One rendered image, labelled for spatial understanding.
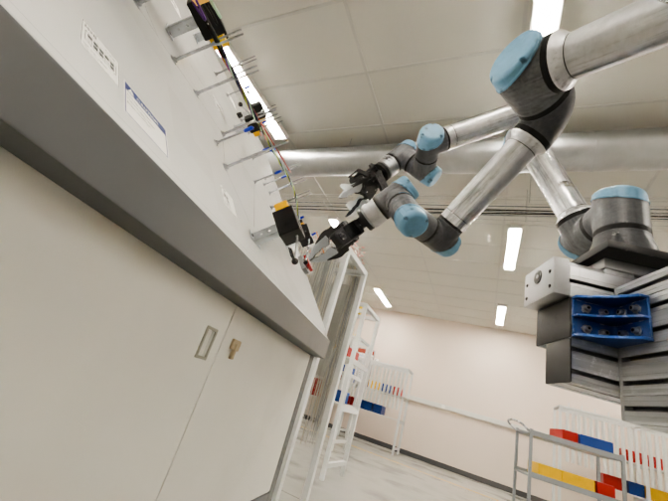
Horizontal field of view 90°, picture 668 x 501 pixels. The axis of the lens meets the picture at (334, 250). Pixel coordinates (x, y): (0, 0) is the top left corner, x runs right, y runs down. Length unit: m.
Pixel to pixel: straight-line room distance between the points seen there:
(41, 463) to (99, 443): 0.07
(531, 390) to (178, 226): 8.85
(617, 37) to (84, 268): 0.85
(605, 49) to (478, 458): 8.51
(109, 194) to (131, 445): 0.35
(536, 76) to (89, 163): 0.77
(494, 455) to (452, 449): 0.83
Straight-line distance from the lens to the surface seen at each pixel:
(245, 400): 0.82
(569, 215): 1.22
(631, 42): 0.81
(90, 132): 0.38
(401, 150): 1.23
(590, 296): 0.87
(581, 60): 0.83
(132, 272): 0.47
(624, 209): 1.09
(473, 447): 8.93
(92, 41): 0.47
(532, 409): 9.03
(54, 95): 0.36
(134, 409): 0.56
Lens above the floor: 0.69
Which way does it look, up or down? 23 degrees up
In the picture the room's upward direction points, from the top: 17 degrees clockwise
